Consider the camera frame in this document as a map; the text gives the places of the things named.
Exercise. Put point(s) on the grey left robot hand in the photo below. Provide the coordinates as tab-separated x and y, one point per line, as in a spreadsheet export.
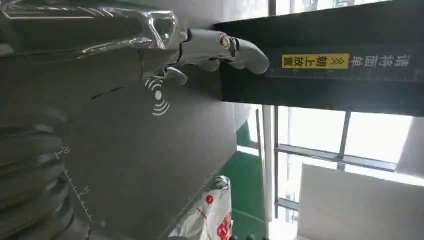
205	46

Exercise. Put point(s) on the yellow label sticker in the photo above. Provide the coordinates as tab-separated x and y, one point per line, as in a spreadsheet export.
315	61

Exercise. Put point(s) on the black beam with white lettering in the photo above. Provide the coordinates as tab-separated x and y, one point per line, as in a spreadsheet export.
331	89

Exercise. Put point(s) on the white parcel bag red print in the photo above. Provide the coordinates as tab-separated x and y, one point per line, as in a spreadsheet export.
208	215

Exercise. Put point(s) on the ribbed grey left arm sleeve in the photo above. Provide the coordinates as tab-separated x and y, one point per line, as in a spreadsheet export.
30	179

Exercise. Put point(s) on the white flat panel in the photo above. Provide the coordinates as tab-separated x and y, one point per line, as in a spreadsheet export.
357	208

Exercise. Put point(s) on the grey panel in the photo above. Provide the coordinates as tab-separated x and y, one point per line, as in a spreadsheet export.
412	149

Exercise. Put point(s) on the white upright post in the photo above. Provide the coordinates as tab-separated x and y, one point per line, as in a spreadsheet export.
267	172

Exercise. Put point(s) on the grey window frame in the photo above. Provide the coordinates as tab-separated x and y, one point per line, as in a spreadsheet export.
338	155

